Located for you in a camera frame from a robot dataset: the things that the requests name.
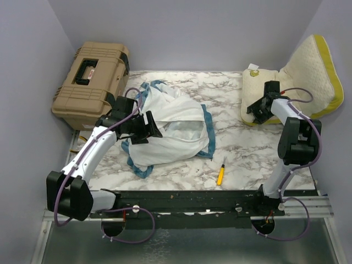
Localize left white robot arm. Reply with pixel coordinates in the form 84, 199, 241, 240
46, 96, 162, 226

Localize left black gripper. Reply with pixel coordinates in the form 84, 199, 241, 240
126, 111, 163, 144

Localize yellow handled pliers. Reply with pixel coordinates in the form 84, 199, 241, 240
69, 136, 87, 154

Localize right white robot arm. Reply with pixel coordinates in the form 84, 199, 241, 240
246, 81, 322, 215

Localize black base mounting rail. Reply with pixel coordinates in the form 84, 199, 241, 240
54, 188, 287, 230

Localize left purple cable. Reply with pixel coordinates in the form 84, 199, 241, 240
53, 87, 156, 245

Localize cream yellow-edged pillow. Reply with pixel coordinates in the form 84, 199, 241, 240
240, 35, 344, 125

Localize yellow handled screwdriver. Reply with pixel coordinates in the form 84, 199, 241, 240
217, 157, 227, 186

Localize aluminium extrusion frame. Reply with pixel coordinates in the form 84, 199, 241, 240
46, 131, 347, 263

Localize white blue-trimmed pillowcase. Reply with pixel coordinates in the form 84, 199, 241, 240
121, 80, 216, 179

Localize tan plastic toolbox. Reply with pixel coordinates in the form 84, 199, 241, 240
51, 42, 130, 131

